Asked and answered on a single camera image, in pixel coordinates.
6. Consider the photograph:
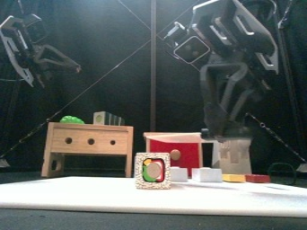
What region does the white cutting board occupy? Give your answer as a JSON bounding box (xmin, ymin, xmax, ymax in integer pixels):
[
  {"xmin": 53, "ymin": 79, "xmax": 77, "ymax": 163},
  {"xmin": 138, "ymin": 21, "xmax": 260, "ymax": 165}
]
[{"xmin": 0, "ymin": 175, "xmax": 307, "ymax": 219}]

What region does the wooden toy stove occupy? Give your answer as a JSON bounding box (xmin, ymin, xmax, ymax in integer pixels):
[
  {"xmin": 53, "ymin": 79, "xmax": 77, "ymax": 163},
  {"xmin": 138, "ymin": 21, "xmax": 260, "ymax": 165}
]
[{"xmin": 41, "ymin": 121, "xmax": 134, "ymax": 179}]

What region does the vertical metal frame pole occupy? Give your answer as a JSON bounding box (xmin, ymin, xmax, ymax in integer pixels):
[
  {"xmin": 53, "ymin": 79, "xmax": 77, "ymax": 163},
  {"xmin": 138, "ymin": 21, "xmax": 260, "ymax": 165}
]
[{"xmin": 148, "ymin": 0, "xmax": 157, "ymax": 133}]

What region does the red flat block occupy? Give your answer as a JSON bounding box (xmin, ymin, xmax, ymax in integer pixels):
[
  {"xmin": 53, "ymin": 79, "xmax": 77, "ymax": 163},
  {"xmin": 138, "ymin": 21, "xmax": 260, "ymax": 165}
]
[{"xmin": 242, "ymin": 173, "xmax": 272, "ymax": 184}]

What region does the small white block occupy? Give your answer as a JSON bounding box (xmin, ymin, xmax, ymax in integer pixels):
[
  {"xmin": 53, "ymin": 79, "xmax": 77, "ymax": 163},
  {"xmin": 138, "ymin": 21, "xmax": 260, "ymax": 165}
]
[{"xmin": 169, "ymin": 166, "xmax": 189, "ymax": 183}]

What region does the yellow flat block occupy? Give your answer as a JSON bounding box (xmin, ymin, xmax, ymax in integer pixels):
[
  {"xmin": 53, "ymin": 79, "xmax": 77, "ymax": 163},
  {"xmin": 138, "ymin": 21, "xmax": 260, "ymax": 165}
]
[{"xmin": 220, "ymin": 173, "xmax": 246, "ymax": 183}]

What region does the wide white block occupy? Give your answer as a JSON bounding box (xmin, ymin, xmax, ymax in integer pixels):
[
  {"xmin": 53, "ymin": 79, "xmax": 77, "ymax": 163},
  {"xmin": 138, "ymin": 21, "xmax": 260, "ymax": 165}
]
[{"xmin": 190, "ymin": 167, "xmax": 224, "ymax": 183}]

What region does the toy sushi roll piece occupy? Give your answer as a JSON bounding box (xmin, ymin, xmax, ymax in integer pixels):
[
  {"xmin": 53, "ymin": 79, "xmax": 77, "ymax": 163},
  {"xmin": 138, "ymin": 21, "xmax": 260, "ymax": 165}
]
[{"xmin": 133, "ymin": 152, "xmax": 172, "ymax": 190}]

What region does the red wooden box with knob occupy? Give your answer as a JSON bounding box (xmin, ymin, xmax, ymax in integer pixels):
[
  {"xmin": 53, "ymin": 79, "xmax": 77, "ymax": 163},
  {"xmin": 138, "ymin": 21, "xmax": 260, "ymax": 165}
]
[{"xmin": 142, "ymin": 131, "xmax": 206, "ymax": 178}]

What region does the long diagonal brace rod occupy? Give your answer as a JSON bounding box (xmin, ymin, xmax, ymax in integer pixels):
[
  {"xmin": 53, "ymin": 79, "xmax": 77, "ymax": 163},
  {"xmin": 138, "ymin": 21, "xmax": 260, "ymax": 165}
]
[{"xmin": 0, "ymin": 35, "xmax": 160, "ymax": 160}]

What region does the short diagonal brace rod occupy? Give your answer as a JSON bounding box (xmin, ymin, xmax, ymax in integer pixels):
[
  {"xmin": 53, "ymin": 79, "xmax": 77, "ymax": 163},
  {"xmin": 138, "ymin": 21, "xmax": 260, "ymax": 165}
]
[{"xmin": 244, "ymin": 111, "xmax": 307, "ymax": 165}]

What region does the grey block on box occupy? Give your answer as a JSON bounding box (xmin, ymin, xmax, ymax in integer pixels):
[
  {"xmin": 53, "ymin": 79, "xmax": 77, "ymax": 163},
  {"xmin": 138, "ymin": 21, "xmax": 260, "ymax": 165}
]
[{"xmin": 92, "ymin": 111, "xmax": 125, "ymax": 127}]

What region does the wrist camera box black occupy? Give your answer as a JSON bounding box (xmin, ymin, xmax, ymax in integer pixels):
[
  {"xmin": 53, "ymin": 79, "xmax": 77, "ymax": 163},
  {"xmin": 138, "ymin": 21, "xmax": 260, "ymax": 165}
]
[{"xmin": 161, "ymin": 21, "xmax": 213, "ymax": 72}]

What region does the green toy lettuce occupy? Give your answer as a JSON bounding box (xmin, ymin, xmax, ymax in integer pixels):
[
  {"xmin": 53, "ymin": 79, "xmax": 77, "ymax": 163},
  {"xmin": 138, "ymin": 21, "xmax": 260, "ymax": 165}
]
[{"xmin": 58, "ymin": 115, "xmax": 86, "ymax": 125}]

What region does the black cable loop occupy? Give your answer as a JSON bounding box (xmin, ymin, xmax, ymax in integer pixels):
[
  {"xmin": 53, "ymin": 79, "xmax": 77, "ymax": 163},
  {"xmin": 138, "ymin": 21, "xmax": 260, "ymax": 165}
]
[{"xmin": 265, "ymin": 162, "xmax": 299, "ymax": 186}]

